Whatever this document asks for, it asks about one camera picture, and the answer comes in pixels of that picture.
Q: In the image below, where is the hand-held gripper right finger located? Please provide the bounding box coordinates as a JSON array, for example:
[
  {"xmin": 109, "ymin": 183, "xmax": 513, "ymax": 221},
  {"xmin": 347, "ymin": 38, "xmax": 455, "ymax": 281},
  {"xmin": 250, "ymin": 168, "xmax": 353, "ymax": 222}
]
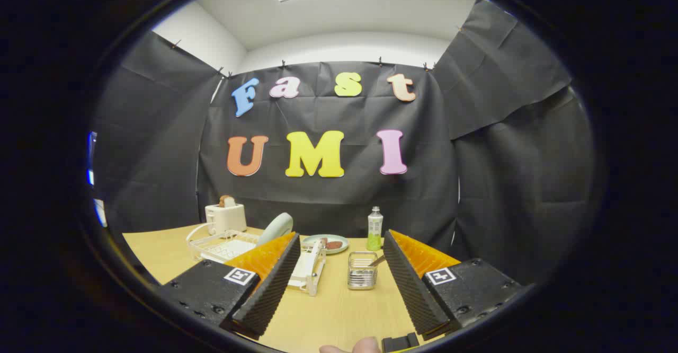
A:
[{"xmin": 382, "ymin": 230, "xmax": 525, "ymax": 343}]

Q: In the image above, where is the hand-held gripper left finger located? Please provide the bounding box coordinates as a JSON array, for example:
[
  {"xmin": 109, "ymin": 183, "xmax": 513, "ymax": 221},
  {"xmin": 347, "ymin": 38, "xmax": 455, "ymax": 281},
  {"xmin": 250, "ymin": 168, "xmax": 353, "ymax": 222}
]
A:
[{"xmin": 158, "ymin": 231, "xmax": 301, "ymax": 341}]

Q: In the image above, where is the wooden handled metal spoon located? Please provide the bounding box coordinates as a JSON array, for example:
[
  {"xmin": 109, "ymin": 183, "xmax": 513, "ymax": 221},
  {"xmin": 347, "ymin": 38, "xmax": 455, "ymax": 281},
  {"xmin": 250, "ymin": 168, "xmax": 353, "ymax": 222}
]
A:
[{"xmin": 355, "ymin": 254, "xmax": 386, "ymax": 275}]

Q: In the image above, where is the white wire dish rack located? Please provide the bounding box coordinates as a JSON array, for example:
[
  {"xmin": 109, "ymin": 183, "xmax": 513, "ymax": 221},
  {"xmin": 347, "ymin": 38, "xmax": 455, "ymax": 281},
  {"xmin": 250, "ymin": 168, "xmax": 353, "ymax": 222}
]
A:
[{"xmin": 186, "ymin": 223, "xmax": 327, "ymax": 296}]

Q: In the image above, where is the metal wire basket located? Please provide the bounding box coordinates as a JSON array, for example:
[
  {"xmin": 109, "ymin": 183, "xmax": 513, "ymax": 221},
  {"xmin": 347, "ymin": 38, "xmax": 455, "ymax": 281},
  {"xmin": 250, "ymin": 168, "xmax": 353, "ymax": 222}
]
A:
[{"xmin": 347, "ymin": 251, "xmax": 379, "ymax": 290}]

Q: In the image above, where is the pale green plate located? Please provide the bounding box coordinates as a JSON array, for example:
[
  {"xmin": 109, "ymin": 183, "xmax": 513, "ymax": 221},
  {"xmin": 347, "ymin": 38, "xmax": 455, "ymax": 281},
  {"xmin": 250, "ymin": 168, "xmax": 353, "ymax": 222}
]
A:
[
  {"xmin": 258, "ymin": 213, "xmax": 293, "ymax": 246},
  {"xmin": 301, "ymin": 234, "xmax": 350, "ymax": 255}
]

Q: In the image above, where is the green drink bottle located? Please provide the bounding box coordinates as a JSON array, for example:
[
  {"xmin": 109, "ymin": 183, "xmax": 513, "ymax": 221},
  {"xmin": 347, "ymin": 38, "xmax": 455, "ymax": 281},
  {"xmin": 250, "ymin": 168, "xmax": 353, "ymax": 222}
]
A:
[{"xmin": 367, "ymin": 206, "xmax": 383, "ymax": 252}]

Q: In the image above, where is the white toaster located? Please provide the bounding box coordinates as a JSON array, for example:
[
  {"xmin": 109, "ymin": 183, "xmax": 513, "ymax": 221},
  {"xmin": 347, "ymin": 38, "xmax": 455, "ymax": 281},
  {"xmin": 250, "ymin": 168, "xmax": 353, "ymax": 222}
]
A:
[{"xmin": 205, "ymin": 203, "xmax": 247, "ymax": 235}]

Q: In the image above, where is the black backdrop cloth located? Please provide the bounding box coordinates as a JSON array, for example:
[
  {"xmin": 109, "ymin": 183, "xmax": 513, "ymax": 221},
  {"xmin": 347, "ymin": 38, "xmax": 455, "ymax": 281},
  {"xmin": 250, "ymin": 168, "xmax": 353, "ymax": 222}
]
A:
[{"xmin": 90, "ymin": 0, "xmax": 596, "ymax": 285}]

